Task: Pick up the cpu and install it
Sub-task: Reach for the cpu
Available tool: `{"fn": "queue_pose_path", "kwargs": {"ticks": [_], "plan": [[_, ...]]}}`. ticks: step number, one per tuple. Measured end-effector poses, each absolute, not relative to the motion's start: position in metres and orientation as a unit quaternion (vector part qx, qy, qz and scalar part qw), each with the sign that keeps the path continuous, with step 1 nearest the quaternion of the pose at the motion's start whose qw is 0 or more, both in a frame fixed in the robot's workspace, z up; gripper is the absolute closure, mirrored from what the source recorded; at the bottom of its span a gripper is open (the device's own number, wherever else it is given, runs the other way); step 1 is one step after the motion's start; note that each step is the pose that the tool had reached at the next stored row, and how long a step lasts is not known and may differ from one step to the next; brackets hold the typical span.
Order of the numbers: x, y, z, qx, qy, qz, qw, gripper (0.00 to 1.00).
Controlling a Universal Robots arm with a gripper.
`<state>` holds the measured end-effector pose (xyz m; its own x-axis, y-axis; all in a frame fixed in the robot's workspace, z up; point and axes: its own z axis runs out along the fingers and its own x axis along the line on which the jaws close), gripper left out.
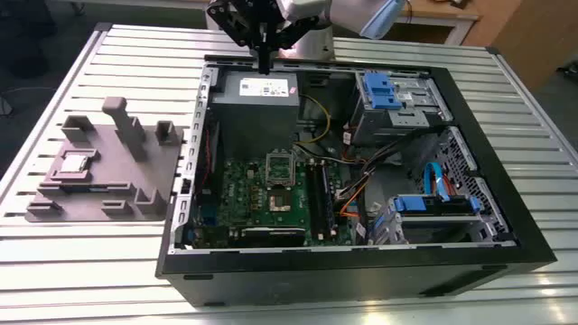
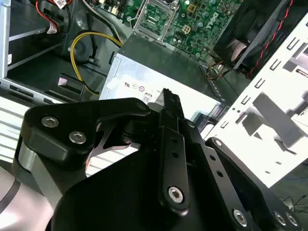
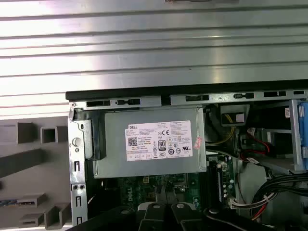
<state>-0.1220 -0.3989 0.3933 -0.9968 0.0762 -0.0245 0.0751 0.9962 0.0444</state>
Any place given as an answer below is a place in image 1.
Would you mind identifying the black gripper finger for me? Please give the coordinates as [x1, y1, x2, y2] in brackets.
[264, 16, 317, 74]
[205, 0, 266, 74]

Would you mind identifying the silver-topped CPU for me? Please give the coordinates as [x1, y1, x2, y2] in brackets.
[60, 154, 89, 172]

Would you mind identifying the CPU socket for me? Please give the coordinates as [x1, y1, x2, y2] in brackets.
[264, 188, 297, 215]

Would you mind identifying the blue drive latch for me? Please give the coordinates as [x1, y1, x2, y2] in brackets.
[363, 72, 403, 111]

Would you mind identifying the grey power supply unit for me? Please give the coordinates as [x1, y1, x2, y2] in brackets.
[209, 70, 301, 153]

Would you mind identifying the metal drive cage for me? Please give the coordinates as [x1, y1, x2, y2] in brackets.
[351, 70, 455, 146]

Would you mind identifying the green motherboard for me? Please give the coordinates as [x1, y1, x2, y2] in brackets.
[186, 148, 357, 248]

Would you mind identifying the black RAM slot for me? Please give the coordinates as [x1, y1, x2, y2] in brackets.
[304, 161, 327, 240]
[317, 161, 339, 238]

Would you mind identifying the grey parts rack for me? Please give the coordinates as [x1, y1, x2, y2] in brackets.
[24, 96, 188, 223]

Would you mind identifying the brown wooden cabinet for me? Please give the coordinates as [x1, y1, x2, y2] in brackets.
[464, 0, 578, 92]

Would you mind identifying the hard disk in blue carrier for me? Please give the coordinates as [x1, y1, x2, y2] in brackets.
[389, 194, 481, 217]

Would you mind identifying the RAM stick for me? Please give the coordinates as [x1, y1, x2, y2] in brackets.
[60, 182, 113, 196]

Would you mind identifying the black graphics card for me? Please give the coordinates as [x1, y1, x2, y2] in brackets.
[226, 225, 305, 248]

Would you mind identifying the metal disk bay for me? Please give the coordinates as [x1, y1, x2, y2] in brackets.
[367, 194, 517, 246]

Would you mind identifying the black open PC case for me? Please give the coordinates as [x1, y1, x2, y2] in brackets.
[154, 53, 559, 308]

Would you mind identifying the white rounded wrist camera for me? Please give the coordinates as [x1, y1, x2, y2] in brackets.
[274, 0, 333, 32]

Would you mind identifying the yellow wire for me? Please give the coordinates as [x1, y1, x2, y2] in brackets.
[294, 94, 333, 145]

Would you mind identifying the wooden desk white frame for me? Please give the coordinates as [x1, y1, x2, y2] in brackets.
[387, 0, 481, 45]

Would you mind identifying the black wire bundle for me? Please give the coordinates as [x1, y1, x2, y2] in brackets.
[341, 127, 445, 197]

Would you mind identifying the orange wire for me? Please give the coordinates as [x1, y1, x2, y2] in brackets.
[337, 179, 375, 218]

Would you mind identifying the blue flat wire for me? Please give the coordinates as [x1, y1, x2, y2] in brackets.
[423, 162, 452, 202]

